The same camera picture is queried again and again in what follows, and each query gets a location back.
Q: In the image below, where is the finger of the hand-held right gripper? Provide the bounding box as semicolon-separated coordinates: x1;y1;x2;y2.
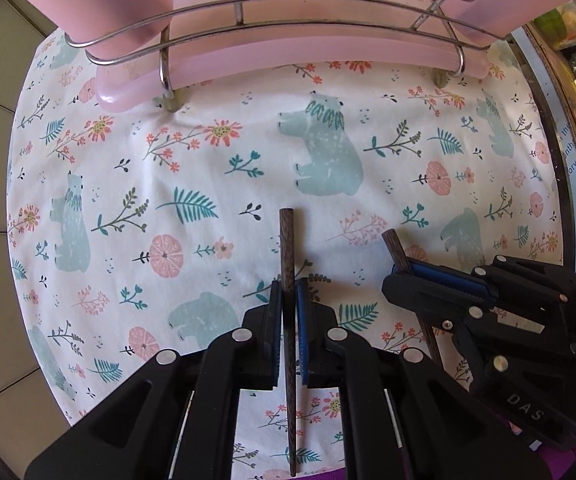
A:
382;272;576;357
390;255;576;311

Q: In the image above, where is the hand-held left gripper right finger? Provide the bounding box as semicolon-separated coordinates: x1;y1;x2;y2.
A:
295;277;551;480

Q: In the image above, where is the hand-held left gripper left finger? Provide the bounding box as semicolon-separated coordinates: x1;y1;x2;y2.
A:
25;280;285;480

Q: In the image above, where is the dark wooden chopstick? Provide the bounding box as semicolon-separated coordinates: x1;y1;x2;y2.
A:
382;229;444;366
279;207;299;478

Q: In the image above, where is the metal wire dish rack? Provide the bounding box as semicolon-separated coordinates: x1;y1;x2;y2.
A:
65;0;498;111

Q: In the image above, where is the purple garment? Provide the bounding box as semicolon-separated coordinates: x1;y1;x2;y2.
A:
510;422;576;480

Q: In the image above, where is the floral bear printed tablecloth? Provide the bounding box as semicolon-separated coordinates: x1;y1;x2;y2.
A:
5;25;566;480

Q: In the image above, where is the green and yellow object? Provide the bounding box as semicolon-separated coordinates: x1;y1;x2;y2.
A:
532;7;576;51

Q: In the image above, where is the pink plastic drip tray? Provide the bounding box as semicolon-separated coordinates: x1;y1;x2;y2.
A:
8;0;576;113

